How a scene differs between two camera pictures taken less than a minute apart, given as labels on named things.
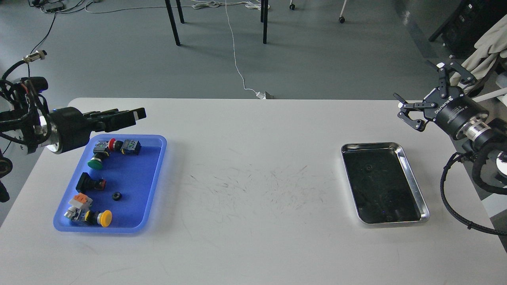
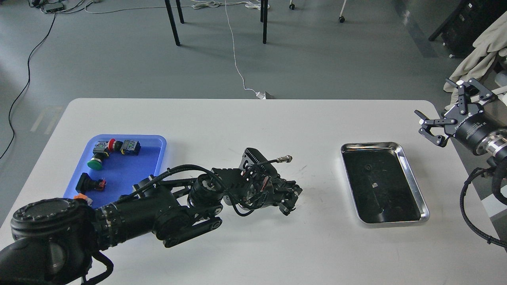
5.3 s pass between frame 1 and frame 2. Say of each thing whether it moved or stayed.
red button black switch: stayed
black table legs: stayed
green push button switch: stayed
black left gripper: moved
